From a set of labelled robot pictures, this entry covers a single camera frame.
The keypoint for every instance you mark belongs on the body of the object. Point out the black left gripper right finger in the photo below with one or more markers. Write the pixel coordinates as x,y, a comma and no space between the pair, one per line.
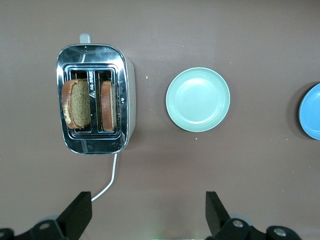
225,225

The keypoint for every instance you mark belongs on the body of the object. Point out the beige chrome two-slot toaster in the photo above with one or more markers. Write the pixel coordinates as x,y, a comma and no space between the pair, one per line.
95,145

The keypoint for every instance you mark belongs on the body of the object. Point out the light green round plate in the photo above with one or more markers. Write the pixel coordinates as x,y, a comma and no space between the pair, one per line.
198,99

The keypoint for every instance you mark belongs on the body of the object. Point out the brown toast bread slice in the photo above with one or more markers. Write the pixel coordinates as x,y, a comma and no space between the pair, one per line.
77,103
108,106

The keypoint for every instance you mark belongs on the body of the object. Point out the blue round plate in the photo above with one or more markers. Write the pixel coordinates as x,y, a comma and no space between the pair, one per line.
311,112

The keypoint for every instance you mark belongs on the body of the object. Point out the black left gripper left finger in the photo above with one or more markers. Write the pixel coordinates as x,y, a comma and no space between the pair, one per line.
62,225

